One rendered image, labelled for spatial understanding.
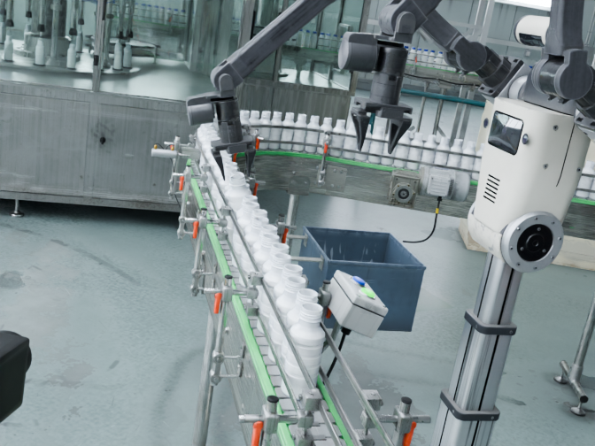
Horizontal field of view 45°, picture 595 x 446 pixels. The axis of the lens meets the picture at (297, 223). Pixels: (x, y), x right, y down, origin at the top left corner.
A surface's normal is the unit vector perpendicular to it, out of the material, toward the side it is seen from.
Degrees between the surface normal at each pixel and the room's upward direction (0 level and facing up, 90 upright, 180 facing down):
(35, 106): 90
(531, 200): 101
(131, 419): 0
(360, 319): 90
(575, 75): 89
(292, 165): 90
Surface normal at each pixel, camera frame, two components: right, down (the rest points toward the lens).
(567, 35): 0.18, 0.14
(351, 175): -0.08, 0.28
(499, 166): -0.96, -0.07
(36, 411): 0.15, -0.95
